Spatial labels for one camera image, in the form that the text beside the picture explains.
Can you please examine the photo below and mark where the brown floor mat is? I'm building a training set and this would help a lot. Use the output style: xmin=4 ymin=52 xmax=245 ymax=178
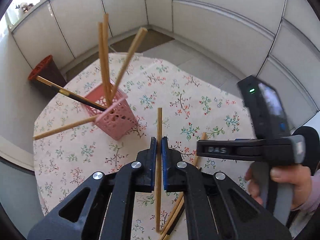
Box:
xmin=109 ymin=29 xmax=174 ymax=53
xmin=66 ymin=52 xmax=99 ymax=82

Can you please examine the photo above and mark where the floral tablecloth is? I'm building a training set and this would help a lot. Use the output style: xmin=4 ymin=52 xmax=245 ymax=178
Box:
xmin=32 ymin=52 xmax=258 ymax=240

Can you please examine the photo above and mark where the brown floor mat left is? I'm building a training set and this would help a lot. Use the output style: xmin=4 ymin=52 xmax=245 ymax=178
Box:
xmin=66 ymin=52 xmax=99 ymax=82

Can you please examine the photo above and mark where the pink perforated utensil holder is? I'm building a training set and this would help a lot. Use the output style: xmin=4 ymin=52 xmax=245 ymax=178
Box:
xmin=82 ymin=88 xmax=137 ymax=141

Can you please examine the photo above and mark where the wooden chopstick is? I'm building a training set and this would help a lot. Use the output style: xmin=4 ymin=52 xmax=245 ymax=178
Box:
xmin=155 ymin=108 xmax=162 ymax=232
xmin=111 ymin=27 xmax=148 ymax=100
xmin=33 ymin=115 xmax=99 ymax=140
xmin=158 ymin=132 xmax=208 ymax=240
xmin=98 ymin=22 xmax=110 ymax=107
xmin=103 ymin=13 xmax=112 ymax=107

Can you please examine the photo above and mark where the brown floor mat right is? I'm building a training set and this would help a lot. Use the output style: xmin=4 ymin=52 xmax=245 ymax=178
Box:
xmin=109 ymin=29 xmax=174 ymax=53

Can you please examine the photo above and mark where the brown trash bin red liner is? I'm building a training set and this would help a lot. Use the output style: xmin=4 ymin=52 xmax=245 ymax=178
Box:
xmin=28 ymin=55 xmax=67 ymax=99

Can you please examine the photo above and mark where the person's right hand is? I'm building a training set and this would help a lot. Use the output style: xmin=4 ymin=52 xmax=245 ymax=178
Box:
xmin=244 ymin=164 xmax=313 ymax=210

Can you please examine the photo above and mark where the black chopstick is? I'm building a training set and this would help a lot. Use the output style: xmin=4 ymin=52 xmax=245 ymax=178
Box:
xmin=36 ymin=76 xmax=106 ymax=112

